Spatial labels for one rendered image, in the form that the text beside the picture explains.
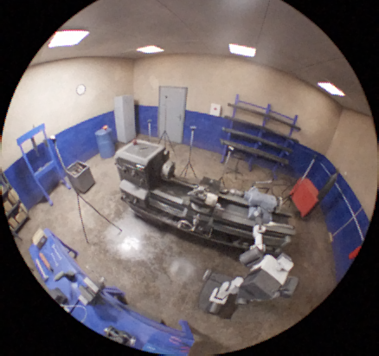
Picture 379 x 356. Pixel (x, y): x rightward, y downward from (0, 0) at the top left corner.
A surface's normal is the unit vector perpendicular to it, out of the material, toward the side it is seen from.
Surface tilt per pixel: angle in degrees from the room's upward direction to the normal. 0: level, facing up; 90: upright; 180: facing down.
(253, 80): 90
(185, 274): 0
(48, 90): 90
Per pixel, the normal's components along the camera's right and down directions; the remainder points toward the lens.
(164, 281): 0.10, -0.81
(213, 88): -0.35, 0.52
